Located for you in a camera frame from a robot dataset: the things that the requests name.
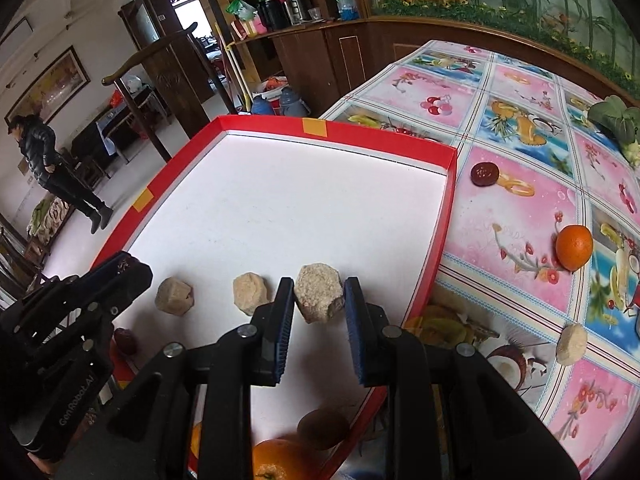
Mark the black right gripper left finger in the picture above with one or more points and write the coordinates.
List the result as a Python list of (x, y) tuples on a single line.
[(151, 426)]

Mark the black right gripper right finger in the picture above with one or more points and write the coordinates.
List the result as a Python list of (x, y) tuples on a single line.
[(450, 414)]

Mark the dark red jujube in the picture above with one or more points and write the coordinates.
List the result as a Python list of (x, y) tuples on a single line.
[(484, 174), (125, 342)]

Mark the round beige cake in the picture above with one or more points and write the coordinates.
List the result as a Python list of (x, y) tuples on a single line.
[(174, 297)]

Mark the orange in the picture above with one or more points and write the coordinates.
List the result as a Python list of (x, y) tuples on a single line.
[(285, 459), (573, 247), (196, 439)]

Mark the hexagonal beige cake large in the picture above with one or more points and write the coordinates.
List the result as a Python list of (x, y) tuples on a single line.
[(319, 292)]

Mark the cream pastry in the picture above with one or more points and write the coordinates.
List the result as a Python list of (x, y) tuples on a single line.
[(572, 345)]

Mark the colourful fruit print tablecloth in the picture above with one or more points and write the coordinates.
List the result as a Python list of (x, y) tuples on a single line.
[(499, 286)]

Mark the red white cardboard tray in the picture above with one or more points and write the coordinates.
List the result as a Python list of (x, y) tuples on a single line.
[(272, 194)]

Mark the person in black jacket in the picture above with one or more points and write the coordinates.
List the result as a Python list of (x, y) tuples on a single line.
[(36, 141)]

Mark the blue thermos jug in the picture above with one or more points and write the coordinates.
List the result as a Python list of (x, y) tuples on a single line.
[(292, 104)]

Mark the dark wooden chair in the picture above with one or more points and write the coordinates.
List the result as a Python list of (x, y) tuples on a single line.
[(175, 88)]

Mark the wooden low cabinet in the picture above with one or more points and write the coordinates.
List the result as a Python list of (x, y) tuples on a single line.
[(325, 61)]

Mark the green broccoli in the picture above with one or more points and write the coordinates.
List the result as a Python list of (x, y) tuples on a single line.
[(621, 123)]

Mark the black thermos flask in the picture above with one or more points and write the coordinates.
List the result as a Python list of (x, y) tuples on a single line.
[(273, 15)]

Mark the glass flower display panel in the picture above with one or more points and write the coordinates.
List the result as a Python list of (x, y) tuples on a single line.
[(594, 32)]

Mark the framed wall painting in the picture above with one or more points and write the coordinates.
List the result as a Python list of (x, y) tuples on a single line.
[(52, 89)]

